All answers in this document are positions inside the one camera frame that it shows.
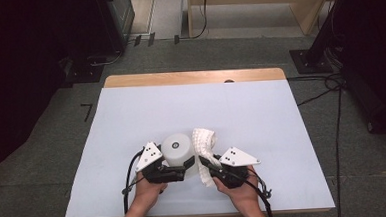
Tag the dark cabinet with glass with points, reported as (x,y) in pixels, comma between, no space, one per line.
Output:
(122,12)

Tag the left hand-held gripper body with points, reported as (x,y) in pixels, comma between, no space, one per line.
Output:
(149,157)

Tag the person's left hand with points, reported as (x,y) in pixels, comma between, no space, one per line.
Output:
(147,196)

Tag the dark curtain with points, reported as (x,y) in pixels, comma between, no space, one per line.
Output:
(18,64)
(378,45)

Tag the black stand base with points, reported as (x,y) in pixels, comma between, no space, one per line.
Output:
(85,74)

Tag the wooden table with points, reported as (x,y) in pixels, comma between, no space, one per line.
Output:
(179,78)

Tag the white table cover sheet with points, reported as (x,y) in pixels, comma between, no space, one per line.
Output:
(248,119)

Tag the white waffle cloth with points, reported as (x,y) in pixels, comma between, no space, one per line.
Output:
(202,141)

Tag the black floor bracket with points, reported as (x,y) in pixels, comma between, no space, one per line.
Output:
(176,39)
(151,39)
(137,40)

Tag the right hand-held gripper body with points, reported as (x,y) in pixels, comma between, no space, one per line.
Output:
(237,157)

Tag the black metal stand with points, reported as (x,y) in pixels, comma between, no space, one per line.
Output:
(312,60)

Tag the person's right hand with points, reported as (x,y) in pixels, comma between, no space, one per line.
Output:
(242,192)

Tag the white plastic cup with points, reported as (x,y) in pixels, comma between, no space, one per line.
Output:
(176,156)

